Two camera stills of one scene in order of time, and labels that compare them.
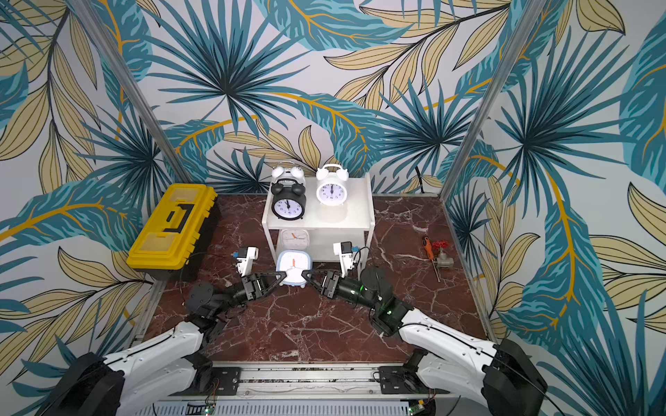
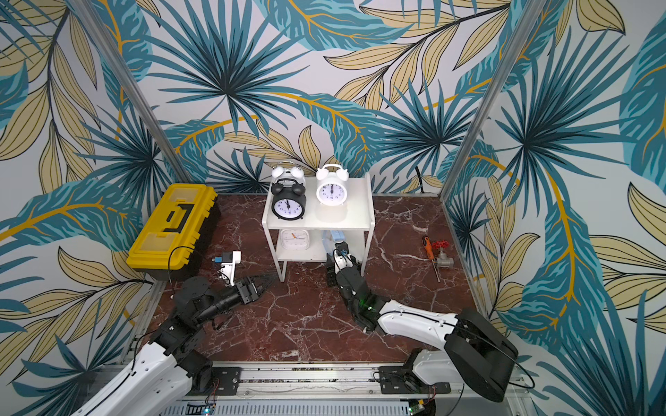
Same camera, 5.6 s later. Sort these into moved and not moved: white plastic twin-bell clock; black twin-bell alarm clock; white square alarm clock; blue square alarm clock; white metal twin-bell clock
Moved: blue square alarm clock
Not moved: white square alarm clock; white metal twin-bell clock; black twin-bell alarm clock; white plastic twin-bell clock
